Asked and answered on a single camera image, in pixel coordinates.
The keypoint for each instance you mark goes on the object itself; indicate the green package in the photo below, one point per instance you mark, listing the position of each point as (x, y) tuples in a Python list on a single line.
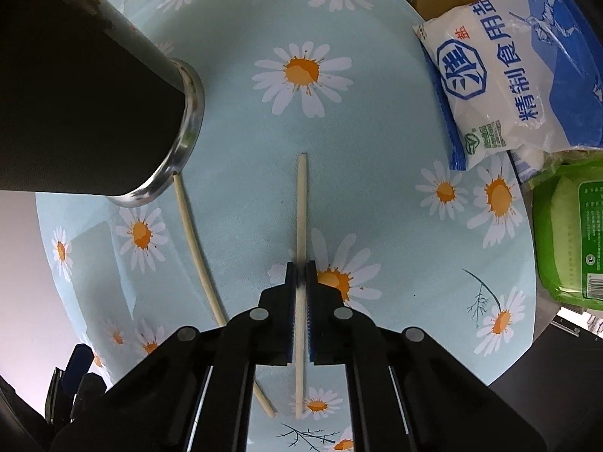
[(565, 226)]

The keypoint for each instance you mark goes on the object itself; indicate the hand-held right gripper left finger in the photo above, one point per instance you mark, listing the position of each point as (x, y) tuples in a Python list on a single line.
[(289, 320)]

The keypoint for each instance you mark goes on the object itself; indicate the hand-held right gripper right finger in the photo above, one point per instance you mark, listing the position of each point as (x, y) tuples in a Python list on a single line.
[(311, 320)]

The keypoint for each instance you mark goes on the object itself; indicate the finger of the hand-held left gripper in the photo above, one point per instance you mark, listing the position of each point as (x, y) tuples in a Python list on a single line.
[(77, 362)]

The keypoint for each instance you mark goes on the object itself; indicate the daisy print tablecloth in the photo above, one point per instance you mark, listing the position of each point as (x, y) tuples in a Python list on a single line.
[(377, 150)]

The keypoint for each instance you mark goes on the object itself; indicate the pale wooden chopstick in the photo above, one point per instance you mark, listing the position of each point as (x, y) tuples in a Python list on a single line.
[(301, 207), (192, 245)]

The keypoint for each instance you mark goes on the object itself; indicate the black utensil holder cup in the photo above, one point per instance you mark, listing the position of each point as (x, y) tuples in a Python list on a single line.
[(85, 103)]

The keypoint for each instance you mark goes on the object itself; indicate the blue white salt bag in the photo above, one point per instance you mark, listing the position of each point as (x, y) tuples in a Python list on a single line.
[(509, 70)]

